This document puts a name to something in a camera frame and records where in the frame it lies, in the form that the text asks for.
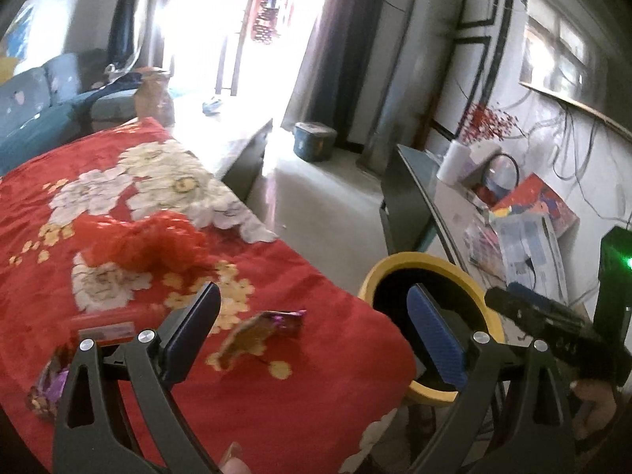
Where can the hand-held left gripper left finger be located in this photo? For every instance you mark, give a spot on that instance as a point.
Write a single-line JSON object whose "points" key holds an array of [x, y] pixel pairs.
{"points": [[190, 340]]}

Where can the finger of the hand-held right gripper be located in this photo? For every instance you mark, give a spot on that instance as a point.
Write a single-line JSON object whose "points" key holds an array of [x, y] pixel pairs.
{"points": [[538, 296], [523, 311]]}

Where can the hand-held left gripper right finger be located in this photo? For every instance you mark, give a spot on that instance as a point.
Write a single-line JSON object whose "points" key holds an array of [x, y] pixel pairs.
{"points": [[437, 335]]}

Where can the purple candy wrapper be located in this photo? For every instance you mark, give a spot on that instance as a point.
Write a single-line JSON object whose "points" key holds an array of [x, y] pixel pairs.
{"points": [[47, 385], [261, 331]]}

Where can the red packet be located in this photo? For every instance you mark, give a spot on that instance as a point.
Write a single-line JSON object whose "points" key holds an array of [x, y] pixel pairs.
{"points": [[106, 326]]}

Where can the yellow waste bin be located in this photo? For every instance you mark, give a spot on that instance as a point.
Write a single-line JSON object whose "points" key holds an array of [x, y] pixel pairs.
{"points": [[390, 264]]}

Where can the red plastic bag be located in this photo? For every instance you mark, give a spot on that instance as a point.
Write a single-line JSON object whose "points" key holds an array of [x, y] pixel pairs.
{"points": [[143, 242]]}

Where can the person's right hand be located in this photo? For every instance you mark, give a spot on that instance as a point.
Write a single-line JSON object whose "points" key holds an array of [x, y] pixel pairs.
{"points": [[595, 405]]}

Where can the person's left hand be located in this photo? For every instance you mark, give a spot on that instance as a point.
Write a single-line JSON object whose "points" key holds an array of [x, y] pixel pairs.
{"points": [[234, 461]]}

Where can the printed newspaper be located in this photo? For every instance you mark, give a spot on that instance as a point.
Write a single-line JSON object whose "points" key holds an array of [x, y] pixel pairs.
{"points": [[533, 256]]}

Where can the colourful printed packet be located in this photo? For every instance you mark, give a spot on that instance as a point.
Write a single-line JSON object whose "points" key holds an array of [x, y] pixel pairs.
{"points": [[481, 247]]}

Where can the red book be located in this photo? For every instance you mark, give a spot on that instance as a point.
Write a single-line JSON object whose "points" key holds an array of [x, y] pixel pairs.
{"points": [[538, 197]]}

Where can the red floral blanket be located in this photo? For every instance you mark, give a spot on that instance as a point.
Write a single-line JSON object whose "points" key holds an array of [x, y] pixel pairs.
{"points": [[321, 380]]}

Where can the dark television cabinet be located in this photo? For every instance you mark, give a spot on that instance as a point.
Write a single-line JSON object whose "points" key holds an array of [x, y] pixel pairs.
{"points": [[410, 197]]}

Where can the white paper roll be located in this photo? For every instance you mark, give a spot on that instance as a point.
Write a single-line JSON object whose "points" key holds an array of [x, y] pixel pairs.
{"points": [[454, 163]]}

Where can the red berry branches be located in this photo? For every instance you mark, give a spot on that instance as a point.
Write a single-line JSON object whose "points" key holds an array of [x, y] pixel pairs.
{"points": [[489, 121]]}

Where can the white coffee table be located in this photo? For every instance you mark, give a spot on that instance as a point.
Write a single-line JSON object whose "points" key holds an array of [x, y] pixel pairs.
{"points": [[217, 138]]}

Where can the blue storage box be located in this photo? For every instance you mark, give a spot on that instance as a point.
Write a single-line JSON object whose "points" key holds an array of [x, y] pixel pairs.
{"points": [[315, 143]]}

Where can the black remote control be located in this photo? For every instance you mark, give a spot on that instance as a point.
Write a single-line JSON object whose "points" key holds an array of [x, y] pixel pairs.
{"points": [[212, 106]]}

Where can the orange paper bag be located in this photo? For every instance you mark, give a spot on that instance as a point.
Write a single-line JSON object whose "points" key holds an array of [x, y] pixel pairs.
{"points": [[154, 96]]}

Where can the grey tower air conditioner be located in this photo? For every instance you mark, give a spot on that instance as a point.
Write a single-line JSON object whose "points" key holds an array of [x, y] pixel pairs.
{"points": [[410, 74]]}

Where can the dark blue clothes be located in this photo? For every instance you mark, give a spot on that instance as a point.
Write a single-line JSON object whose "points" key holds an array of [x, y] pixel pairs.
{"points": [[116, 84]]}

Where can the blue sofa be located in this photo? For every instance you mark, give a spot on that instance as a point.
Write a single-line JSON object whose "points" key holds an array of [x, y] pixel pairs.
{"points": [[44, 103]]}

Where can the dark grey curtain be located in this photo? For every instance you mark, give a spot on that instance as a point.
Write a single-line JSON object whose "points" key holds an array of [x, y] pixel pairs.
{"points": [[335, 49]]}

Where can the glass balcony door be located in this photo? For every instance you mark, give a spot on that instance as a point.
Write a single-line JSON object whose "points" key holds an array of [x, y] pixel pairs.
{"points": [[212, 19]]}

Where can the yellow cushion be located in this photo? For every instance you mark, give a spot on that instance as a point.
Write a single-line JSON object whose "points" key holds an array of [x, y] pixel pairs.
{"points": [[7, 69]]}

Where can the hanging laundry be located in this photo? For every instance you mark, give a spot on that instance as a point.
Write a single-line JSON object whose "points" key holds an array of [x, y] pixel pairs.
{"points": [[269, 15]]}

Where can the dark blue curtain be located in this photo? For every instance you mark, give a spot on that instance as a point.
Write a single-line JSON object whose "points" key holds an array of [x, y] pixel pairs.
{"points": [[131, 10]]}

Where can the country map poster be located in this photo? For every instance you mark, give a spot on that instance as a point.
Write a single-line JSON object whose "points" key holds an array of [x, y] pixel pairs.
{"points": [[22, 32]]}

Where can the wall television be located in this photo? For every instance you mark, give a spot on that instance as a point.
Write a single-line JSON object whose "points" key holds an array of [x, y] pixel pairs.
{"points": [[563, 34]]}

